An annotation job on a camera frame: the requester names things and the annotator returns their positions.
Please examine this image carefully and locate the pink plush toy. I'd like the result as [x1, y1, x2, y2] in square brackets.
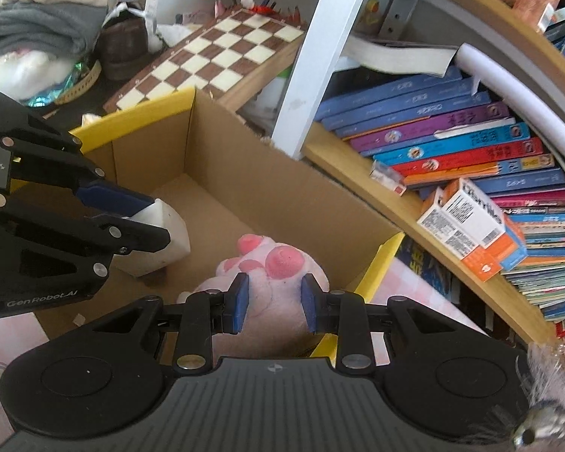
[176, 234, 330, 359]

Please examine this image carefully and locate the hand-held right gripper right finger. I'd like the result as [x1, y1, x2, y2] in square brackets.
[300, 274, 457, 372]

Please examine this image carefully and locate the grey file holder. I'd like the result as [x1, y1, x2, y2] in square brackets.
[358, 0, 420, 38]

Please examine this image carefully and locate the silver metal bell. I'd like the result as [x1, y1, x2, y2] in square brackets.
[513, 400, 565, 450]

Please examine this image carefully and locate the row of colourful books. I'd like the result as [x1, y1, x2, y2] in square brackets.
[313, 73, 565, 335]

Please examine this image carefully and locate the white shelf unit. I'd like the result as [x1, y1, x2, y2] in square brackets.
[272, 0, 406, 158]

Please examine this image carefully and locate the pink checked desk mat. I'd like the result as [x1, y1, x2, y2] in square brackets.
[0, 257, 495, 452]

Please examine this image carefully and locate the iridescent plastic bag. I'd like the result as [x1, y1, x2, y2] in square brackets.
[0, 52, 104, 107]

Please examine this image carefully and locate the wooden chessboard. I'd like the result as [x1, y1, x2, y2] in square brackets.
[102, 8, 307, 114]

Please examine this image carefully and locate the white block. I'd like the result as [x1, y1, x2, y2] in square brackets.
[113, 200, 191, 278]

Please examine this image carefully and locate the brown shoe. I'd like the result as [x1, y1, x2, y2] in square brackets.
[96, 7, 154, 81]

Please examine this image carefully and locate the yellow perforated strap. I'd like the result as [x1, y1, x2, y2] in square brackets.
[54, 59, 102, 104]

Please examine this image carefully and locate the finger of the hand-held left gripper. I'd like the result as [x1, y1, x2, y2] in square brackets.
[0, 191, 171, 288]
[0, 89, 154, 218]

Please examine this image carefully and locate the wooden bookshelf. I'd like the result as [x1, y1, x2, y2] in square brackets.
[301, 0, 565, 344]

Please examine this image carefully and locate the pink fuzzy cloth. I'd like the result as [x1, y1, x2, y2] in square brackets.
[513, 339, 565, 452]

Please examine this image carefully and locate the small red white figurine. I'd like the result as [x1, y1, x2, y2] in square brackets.
[239, 0, 278, 15]

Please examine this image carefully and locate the grey cloth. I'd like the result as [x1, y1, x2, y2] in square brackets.
[0, 2, 109, 60]

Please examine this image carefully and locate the small red white box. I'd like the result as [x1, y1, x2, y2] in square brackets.
[370, 160, 406, 196]

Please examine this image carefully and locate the dark blue printed book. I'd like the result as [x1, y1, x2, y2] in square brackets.
[395, 238, 457, 302]

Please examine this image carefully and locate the white blue orange carton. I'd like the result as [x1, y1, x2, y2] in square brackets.
[434, 176, 528, 269]

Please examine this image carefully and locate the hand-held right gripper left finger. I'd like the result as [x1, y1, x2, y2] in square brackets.
[92, 272, 250, 372]

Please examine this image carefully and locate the yellow cardboard box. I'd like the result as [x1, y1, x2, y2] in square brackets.
[9, 87, 406, 363]

